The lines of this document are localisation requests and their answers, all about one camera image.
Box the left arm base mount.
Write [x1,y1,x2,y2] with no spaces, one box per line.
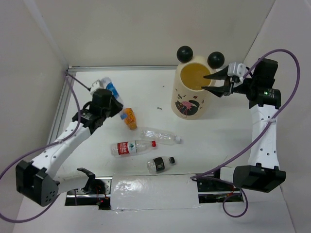
[65,177,112,210]

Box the blue label bottle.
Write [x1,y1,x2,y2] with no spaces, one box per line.
[100,77,127,120]

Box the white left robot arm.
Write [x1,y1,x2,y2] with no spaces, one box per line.
[16,89,123,207]

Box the small orange plastic bottle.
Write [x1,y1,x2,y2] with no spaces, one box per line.
[124,108,137,130]

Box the aluminium frame rail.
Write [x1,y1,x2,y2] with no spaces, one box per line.
[37,65,180,177]

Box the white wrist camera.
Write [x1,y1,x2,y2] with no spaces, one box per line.
[227,62,247,78]
[90,80,104,95]

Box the clear unlabelled plastic bottle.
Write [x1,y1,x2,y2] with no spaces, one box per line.
[139,127,182,145]

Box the black label small bottle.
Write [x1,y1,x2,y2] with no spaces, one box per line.
[147,156,175,174]

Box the cream bin with black ears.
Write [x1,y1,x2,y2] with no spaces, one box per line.
[171,46,225,120]

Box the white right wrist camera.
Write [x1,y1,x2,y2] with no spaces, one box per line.
[227,62,247,78]

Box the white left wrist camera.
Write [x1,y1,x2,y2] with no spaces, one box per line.
[90,80,104,95]

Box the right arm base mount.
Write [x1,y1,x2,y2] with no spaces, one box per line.
[191,177,244,204]

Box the red label plastic bottle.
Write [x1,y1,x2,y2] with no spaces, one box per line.
[110,140,157,157]

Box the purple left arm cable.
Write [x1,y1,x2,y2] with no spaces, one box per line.
[0,74,91,223]

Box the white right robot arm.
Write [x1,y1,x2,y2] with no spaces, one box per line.
[205,59,286,193]

